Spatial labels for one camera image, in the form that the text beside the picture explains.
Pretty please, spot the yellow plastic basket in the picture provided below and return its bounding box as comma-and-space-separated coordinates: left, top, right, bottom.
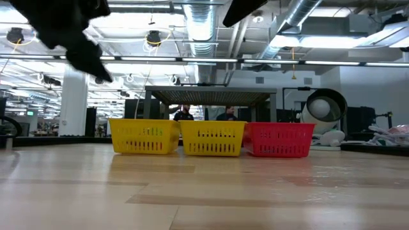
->
108, 118, 182, 155
180, 120, 248, 157

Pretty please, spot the LED light bar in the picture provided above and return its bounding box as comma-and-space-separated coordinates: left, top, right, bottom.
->
0, 53, 409, 68

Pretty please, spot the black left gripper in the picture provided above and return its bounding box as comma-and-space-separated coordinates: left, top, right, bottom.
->
9, 0, 113, 83

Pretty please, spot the red plastic basket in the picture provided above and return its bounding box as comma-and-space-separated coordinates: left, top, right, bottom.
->
243, 122, 316, 158

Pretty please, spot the black cable loop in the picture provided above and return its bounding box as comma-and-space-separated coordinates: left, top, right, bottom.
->
0, 115, 22, 137

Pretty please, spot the person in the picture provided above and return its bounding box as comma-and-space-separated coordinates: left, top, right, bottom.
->
172, 104, 195, 122
216, 106, 238, 121

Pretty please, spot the white building pillar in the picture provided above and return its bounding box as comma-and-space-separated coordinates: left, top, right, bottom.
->
58, 63, 89, 137

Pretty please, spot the grey perforated metal shelf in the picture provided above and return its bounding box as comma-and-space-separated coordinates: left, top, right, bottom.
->
143, 85, 277, 123

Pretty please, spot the white lamp cable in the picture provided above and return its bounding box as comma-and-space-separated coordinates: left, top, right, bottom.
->
367, 124, 409, 147

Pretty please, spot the black ceiling camera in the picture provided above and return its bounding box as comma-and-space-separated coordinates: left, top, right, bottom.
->
146, 29, 162, 46
6, 27, 25, 45

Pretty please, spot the black background monitor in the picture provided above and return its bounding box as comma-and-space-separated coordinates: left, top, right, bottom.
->
123, 98, 160, 120
346, 106, 394, 141

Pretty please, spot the black upright box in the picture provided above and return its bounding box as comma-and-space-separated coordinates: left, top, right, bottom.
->
84, 107, 97, 137

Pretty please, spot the silver air duct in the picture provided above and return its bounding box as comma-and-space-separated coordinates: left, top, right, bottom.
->
182, 0, 219, 84
257, 0, 323, 61

